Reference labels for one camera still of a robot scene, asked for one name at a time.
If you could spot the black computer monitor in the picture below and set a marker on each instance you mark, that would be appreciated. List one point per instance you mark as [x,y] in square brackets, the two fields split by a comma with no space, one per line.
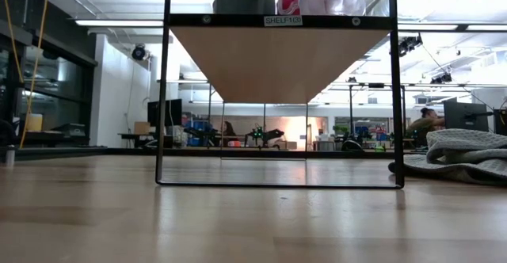
[463,116]
[501,122]
[170,112]

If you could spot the white shelf label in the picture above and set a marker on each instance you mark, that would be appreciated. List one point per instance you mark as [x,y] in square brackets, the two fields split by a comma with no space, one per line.
[283,20]

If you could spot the clear plastic cup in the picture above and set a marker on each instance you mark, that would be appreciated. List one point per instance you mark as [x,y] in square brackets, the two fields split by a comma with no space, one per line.
[332,1]

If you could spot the yellow container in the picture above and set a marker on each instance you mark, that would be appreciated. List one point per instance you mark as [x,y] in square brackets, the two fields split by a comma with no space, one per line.
[34,123]

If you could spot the grey waffle cloth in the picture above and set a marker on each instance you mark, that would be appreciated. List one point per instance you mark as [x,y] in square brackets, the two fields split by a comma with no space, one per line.
[463,152]

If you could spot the black track camera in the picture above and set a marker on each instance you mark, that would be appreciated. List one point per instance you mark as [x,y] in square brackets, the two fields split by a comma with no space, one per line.
[410,44]
[441,78]

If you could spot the ceiling light strip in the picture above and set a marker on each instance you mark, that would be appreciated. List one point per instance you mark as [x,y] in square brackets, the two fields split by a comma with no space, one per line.
[119,23]
[428,27]
[487,27]

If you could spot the background robot arm green light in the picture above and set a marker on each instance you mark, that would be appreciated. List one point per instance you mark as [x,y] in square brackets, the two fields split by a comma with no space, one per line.
[265,134]

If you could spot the black aluminium table frame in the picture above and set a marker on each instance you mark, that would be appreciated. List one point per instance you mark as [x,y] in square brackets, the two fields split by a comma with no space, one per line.
[119,152]

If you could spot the silver metal post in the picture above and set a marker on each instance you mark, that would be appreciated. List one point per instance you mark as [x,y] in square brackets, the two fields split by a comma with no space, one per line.
[10,156]

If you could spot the round black ceiling lamp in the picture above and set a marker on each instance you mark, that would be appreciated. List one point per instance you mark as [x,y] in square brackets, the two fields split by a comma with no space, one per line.
[138,52]

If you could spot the brown cardboard box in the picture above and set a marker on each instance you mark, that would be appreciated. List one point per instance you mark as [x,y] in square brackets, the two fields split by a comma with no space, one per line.
[142,128]

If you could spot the background black robot arm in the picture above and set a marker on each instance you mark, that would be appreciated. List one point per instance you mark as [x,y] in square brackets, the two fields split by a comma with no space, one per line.
[200,132]

